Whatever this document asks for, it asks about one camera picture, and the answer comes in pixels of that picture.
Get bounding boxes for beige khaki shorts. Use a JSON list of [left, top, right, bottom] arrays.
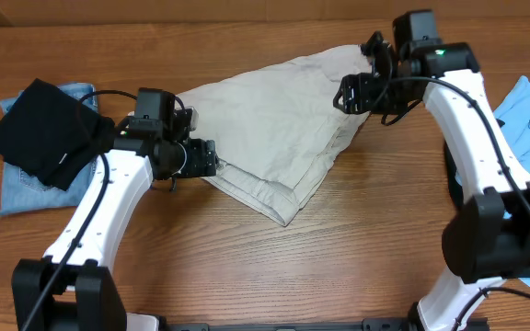
[[180, 44, 371, 226]]

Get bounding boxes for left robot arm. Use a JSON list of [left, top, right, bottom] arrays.
[[12, 88, 219, 331]]

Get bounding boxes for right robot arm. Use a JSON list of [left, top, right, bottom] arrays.
[[333, 9, 530, 331]]

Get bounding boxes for black Nike t-shirt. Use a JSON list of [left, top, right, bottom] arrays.
[[444, 122, 511, 211]]

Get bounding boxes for folded black garment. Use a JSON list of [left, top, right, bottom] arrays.
[[0, 79, 114, 190]]

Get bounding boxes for folded blue denim jeans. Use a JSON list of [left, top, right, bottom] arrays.
[[0, 83, 96, 216]]

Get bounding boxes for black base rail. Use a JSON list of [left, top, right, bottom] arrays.
[[158, 317, 422, 331]]

